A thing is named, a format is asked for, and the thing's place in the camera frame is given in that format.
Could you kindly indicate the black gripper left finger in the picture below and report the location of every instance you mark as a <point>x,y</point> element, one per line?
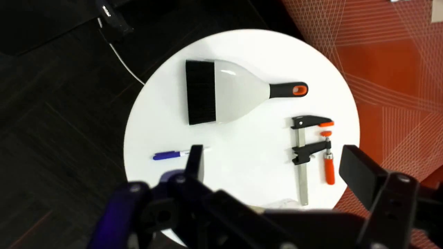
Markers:
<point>194,161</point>

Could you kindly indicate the blue white pen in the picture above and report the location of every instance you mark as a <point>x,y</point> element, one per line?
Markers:
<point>167,156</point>

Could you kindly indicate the orange patterned armchair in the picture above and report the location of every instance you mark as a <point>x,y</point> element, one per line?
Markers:
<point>397,92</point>

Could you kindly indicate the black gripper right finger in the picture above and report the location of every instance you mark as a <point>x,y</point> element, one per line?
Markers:
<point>362,174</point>

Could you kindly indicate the black power adapter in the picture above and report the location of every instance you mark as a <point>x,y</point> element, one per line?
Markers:
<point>115,19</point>

